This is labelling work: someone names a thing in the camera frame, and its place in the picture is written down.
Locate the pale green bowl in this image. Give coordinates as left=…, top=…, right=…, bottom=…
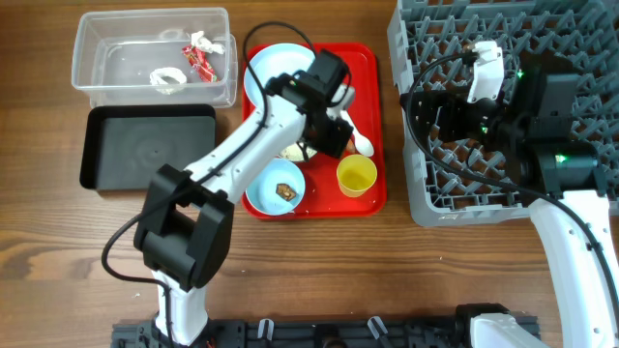
left=279, top=142, right=317, bottom=162

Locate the yellow cup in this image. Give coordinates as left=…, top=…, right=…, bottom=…
left=337, top=154, right=378, bottom=198

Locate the red snack wrapper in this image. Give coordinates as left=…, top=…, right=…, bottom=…
left=182, top=45, right=219, bottom=83

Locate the white tissue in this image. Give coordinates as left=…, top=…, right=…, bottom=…
left=190, top=31, right=225, bottom=54

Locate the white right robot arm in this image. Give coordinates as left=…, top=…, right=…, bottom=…
left=400, top=50, right=618, bottom=347

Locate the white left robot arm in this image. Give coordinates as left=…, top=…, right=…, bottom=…
left=133, top=49, right=352, bottom=347

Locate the grey-blue dishwasher rack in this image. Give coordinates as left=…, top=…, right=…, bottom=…
left=387, top=1, right=618, bottom=226

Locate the light blue plate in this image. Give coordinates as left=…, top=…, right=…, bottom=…
left=244, top=43, right=315, bottom=109

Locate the orange carrot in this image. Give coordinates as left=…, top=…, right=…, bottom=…
left=346, top=140, right=356, bottom=154

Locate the white plastic spoon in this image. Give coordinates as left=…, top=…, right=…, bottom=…
left=340, top=110, right=374, bottom=158

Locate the light blue bowl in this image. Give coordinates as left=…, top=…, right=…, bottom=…
left=246, top=159, right=306, bottom=216

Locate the brown food scrap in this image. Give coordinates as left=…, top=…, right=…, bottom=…
left=276, top=183, right=297, bottom=202

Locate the red plastic tray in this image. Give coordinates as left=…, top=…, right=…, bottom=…
left=240, top=42, right=388, bottom=221

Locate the clear plastic bin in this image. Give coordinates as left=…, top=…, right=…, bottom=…
left=72, top=7, right=238, bottom=107

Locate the black tray bin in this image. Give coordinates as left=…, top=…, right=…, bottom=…
left=79, top=104, right=217, bottom=191

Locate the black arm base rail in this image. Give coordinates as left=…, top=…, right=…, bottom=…
left=110, top=316, right=465, bottom=348

